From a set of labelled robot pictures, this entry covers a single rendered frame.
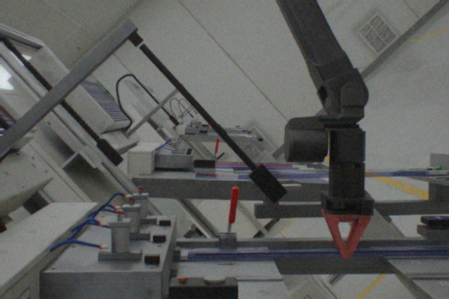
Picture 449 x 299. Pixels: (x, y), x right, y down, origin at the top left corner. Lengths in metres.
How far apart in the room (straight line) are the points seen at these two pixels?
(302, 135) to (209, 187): 0.90
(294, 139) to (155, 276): 0.35
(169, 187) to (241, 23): 6.84
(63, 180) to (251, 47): 6.82
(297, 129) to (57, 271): 0.43
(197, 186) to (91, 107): 0.43
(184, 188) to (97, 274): 1.13
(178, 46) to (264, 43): 1.24
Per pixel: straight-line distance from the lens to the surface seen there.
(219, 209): 5.39
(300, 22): 0.96
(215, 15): 8.52
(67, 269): 0.68
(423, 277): 0.88
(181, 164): 2.09
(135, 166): 1.98
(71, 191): 1.83
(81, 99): 1.91
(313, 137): 0.91
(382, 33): 8.86
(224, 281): 0.66
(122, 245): 0.71
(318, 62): 0.94
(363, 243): 1.06
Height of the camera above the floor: 1.22
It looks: 4 degrees down
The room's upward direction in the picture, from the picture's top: 43 degrees counter-clockwise
